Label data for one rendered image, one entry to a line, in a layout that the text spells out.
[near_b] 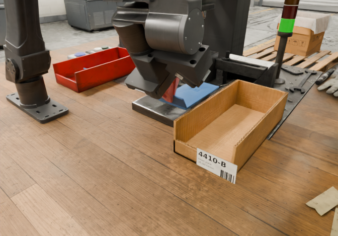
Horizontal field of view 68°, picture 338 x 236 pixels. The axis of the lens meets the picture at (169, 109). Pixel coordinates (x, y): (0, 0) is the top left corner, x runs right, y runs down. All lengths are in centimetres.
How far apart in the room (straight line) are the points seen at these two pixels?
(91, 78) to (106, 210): 45
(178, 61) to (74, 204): 26
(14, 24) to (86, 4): 521
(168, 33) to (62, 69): 56
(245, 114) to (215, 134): 12
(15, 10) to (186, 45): 37
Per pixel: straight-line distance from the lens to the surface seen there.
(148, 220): 38
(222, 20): 96
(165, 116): 55
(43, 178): 48
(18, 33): 60
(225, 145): 51
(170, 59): 36
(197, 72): 35
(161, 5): 34
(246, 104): 65
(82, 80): 74
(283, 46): 81
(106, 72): 79
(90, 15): 581
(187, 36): 32
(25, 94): 68
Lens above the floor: 120
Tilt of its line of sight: 29 degrees down
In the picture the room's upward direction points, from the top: straight up
